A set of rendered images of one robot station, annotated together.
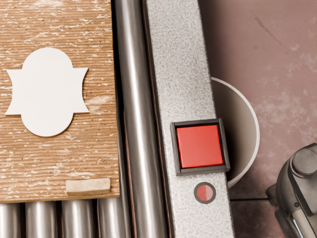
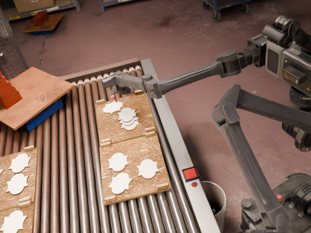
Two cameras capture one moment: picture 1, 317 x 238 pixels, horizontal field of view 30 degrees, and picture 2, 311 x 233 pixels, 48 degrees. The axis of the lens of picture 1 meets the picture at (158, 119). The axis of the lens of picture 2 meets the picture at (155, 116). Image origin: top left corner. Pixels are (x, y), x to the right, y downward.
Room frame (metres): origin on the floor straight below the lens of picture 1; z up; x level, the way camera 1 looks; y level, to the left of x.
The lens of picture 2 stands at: (-0.90, -0.19, 2.38)
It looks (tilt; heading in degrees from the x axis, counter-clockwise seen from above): 41 degrees down; 12
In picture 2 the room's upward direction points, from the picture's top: 12 degrees counter-clockwise
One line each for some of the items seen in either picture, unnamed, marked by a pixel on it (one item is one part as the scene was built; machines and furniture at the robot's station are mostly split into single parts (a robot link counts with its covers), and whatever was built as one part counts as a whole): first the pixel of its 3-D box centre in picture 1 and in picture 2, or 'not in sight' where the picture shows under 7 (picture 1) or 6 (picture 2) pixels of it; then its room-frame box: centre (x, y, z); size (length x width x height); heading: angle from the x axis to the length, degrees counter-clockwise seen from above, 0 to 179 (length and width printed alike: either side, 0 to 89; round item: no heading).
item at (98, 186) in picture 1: (88, 187); (162, 186); (0.18, 0.07, 0.95); 0.06 x 0.02 x 0.03; 104
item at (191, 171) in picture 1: (199, 147); (190, 174); (0.27, -0.06, 0.92); 0.08 x 0.08 x 0.02; 16
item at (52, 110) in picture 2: not in sight; (31, 105); (0.89, 1.02, 0.97); 0.31 x 0.31 x 0.10; 55
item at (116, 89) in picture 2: not in sight; (120, 85); (0.79, 0.34, 1.15); 0.10 x 0.07 x 0.07; 102
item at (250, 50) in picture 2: not in sight; (249, 56); (0.52, -0.38, 1.45); 0.09 x 0.08 x 0.12; 33
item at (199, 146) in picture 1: (199, 147); (190, 174); (0.27, -0.06, 0.92); 0.06 x 0.06 x 0.01; 16
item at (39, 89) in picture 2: not in sight; (24, 95); (0.94, 1.07, 1.03); 0.50 x 0.50 x 0.02; 55
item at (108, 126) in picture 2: not in sight; (124, 117); (0.74, 0.35, 0.93); 0.41 x 0.35 x 0.02; 16
